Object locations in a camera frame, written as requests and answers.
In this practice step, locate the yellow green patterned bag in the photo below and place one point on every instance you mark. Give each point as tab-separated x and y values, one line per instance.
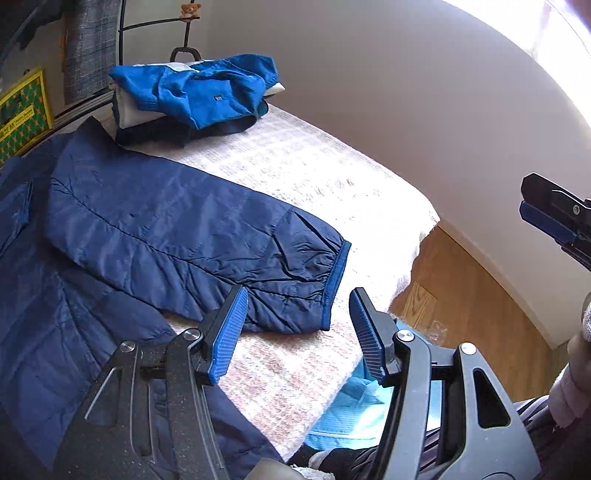
23	120

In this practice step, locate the person's right hand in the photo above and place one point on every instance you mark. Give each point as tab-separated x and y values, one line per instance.
568	397

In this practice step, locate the small teddy bear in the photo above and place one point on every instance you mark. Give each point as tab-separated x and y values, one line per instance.
190	10

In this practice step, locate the black metal clothes rack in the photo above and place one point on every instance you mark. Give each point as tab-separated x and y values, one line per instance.
186	37

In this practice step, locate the navy puffer jacket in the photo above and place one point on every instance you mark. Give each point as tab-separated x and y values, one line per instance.
161	221

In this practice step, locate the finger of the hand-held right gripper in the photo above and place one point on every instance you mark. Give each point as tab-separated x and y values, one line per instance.
540	214

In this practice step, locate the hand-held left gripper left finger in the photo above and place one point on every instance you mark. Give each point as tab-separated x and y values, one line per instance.
226	332

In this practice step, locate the light blue cloth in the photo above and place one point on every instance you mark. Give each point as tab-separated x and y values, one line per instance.
351	415

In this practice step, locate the grey plaid coat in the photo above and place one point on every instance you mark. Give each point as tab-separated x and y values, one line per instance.
90	46

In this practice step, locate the folded white garment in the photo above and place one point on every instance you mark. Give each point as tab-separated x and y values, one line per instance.
131	113

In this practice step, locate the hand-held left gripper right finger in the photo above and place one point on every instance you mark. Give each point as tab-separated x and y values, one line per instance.
364	327

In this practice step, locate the bright blue garment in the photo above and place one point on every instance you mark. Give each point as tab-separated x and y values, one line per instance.
203	92

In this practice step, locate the clear plastic wrapper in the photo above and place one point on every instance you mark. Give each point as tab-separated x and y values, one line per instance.
435	333

